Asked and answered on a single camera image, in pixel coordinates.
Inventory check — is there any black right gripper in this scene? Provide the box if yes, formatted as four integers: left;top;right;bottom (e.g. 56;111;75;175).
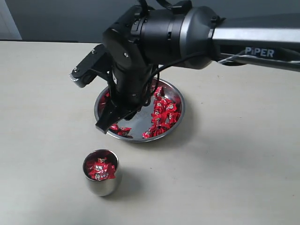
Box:
96;2;188;134

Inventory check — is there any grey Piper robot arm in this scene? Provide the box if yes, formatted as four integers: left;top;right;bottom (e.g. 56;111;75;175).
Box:
96;0;300;133

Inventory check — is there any round steel plate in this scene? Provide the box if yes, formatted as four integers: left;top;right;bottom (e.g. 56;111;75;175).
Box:
107;80;185;143

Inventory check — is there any stainless steel cup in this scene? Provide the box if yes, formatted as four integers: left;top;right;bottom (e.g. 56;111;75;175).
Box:
82;149;122;197

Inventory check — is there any red wrapped candy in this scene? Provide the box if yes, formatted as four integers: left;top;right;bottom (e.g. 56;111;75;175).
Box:
165;101;177;115
117;127;132;136

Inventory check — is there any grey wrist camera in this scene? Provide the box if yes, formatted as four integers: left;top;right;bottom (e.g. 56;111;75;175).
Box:
69;44;113;88

